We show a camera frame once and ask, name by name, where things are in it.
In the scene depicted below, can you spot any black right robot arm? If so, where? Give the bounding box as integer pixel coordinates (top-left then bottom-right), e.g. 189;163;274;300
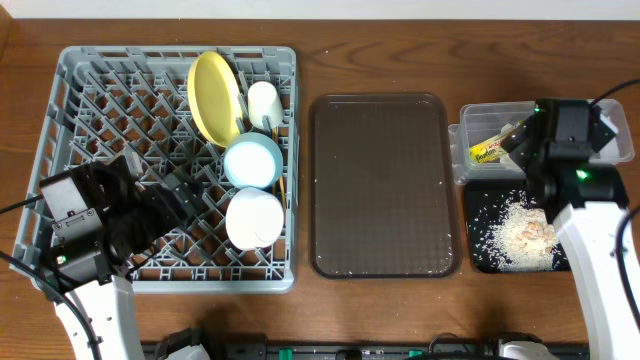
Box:
506;98;639;359

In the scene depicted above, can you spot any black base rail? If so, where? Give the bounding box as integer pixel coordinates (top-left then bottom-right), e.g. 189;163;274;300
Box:
142;327;591;360

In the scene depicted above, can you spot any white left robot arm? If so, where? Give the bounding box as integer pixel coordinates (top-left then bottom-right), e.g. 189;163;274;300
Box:
39;154;204;359

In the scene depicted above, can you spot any cream cup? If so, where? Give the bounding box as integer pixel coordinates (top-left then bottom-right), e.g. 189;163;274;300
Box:
247;81;284;130

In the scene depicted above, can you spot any grey dishwasher rack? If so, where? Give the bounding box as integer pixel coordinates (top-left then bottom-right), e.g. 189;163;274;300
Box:
13;46;300;294

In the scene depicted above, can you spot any yellow plate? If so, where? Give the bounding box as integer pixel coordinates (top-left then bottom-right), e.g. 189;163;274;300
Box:
187;51;243;147

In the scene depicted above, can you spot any white small plate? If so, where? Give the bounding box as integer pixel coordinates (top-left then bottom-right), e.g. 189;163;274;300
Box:
225;187;285;251

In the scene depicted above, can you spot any rice food waste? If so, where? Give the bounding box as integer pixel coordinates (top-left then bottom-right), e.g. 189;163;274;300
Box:
469;188;561;273

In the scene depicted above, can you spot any black tray bin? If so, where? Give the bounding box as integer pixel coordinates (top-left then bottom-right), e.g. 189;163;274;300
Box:
462;176;574;274

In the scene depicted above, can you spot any Apollo snack wrapper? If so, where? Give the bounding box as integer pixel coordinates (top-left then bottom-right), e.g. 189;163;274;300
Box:
469;131;512;164

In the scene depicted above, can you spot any wooden chopstick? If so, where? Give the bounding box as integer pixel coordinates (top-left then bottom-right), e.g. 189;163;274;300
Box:
279;176;287;211

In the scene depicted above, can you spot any clear plastic bin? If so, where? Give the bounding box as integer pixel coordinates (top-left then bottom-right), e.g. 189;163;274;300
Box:
448;99;635;185

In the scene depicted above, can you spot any brown serving tray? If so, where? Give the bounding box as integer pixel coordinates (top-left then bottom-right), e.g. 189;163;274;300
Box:
310;93;461;279

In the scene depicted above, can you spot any light blue bowl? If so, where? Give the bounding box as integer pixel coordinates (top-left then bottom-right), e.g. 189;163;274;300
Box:
223;132;284;189

